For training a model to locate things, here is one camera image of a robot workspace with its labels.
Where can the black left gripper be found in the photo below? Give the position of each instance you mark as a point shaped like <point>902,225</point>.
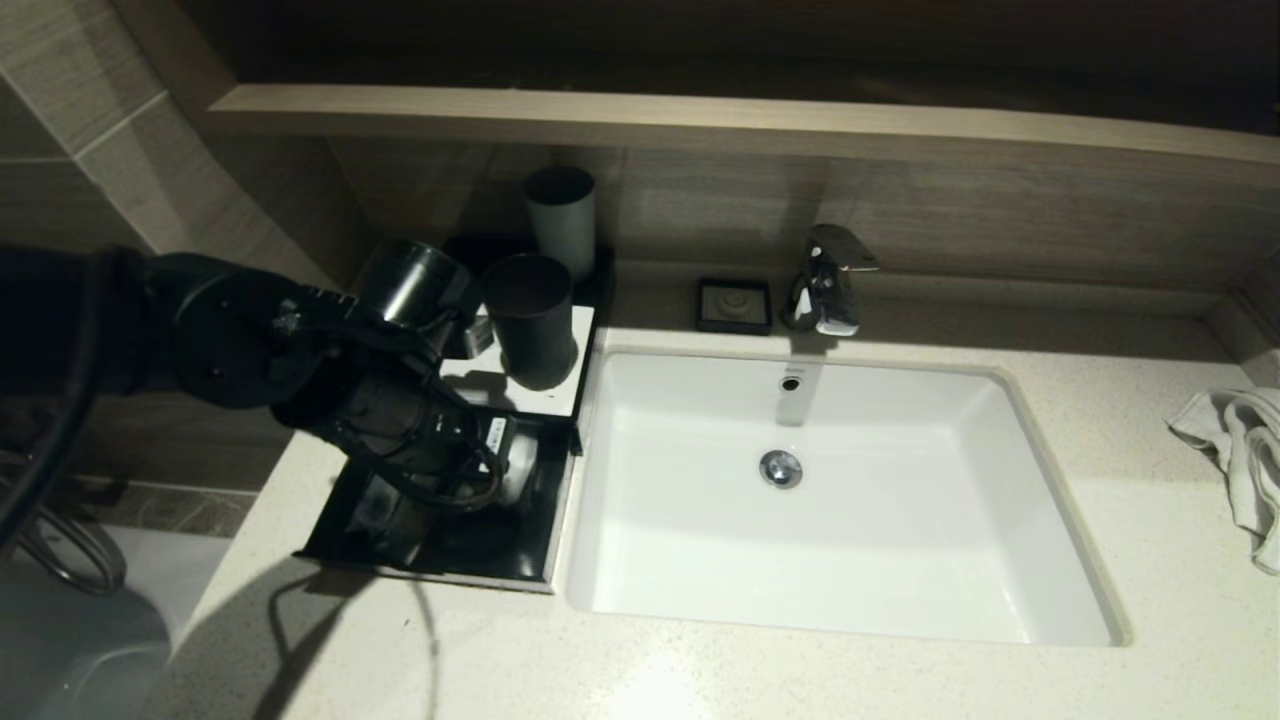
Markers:
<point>490,440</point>

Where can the black sliding drawer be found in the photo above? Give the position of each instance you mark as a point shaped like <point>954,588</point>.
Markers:
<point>540,530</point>

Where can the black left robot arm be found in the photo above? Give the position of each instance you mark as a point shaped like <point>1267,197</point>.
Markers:
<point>250,340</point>

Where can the white ribbed tray mat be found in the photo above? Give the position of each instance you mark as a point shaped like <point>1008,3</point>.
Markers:
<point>540,385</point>

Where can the black tumbler cup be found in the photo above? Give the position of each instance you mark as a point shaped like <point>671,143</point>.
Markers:
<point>530,340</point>

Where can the grey tumbler cup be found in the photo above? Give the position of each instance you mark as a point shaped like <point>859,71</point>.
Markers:
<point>565,240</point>

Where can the black square soap dish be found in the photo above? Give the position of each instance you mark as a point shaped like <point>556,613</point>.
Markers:
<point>733,305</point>

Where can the chrome sink drain stopper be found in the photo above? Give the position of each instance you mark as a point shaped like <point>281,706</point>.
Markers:
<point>780,469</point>

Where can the chrome sink faucet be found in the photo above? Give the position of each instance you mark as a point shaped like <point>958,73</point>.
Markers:
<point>825,295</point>

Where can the white rectangular sink basin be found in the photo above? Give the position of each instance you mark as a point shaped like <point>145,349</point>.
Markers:
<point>850,540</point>

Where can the white bathtub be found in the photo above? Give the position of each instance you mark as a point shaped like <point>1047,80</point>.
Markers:
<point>70,650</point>

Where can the white crumpled towel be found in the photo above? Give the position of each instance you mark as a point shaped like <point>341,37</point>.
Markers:
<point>1250,450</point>

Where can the wooden wall shelf ledge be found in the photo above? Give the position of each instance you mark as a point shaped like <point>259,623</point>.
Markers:
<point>700,125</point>

